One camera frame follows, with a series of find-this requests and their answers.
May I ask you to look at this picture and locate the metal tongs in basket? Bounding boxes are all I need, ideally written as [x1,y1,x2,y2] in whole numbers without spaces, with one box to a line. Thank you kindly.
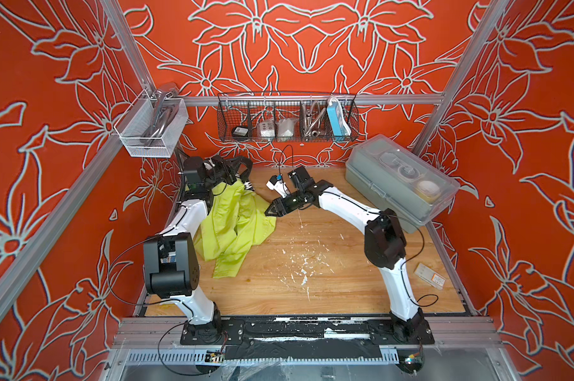
[303,101,326,137]

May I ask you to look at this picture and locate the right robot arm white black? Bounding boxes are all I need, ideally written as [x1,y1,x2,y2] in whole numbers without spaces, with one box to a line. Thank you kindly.
[265,166,425,343]

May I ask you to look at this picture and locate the black wire wall basket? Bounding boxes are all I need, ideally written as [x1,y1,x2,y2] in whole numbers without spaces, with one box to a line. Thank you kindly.
[217,91,361,143]

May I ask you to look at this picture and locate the grey plastic storage box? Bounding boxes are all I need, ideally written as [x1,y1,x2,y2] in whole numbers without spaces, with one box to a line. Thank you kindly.
[346,135,460,233]

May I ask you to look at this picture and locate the small black device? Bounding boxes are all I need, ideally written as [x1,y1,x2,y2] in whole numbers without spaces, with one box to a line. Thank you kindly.
[231,125,250,141]

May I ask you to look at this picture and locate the clear plastic wall bin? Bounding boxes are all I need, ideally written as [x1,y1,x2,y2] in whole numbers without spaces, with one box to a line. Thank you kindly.
[115,83,189,158]

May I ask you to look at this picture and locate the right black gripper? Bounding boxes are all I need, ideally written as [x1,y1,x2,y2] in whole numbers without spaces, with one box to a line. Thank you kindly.
[263,189,307,217]

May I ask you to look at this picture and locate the yellow-green trousers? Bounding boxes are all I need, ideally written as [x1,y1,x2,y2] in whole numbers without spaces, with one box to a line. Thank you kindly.
[194,179,277,279]

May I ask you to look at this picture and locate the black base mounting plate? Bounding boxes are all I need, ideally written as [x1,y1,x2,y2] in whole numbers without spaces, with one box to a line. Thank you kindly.
[180,315,436,345]

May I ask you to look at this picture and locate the metal utensils in bin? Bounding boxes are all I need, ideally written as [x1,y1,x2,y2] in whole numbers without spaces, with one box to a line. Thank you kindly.
[141,87,179,147]

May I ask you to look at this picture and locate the white power adapter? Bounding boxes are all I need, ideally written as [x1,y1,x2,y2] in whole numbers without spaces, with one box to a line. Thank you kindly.
[257,119,276,139]

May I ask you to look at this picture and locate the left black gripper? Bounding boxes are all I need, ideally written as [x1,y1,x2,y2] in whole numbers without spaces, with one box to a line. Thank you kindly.
[202,156,242,192]

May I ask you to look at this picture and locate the clear plastic cup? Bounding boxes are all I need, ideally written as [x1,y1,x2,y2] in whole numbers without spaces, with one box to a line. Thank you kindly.
[277,117,297,141]

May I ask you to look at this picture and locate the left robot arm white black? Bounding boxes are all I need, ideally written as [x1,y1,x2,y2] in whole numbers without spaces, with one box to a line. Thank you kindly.
[143,156,253,344]

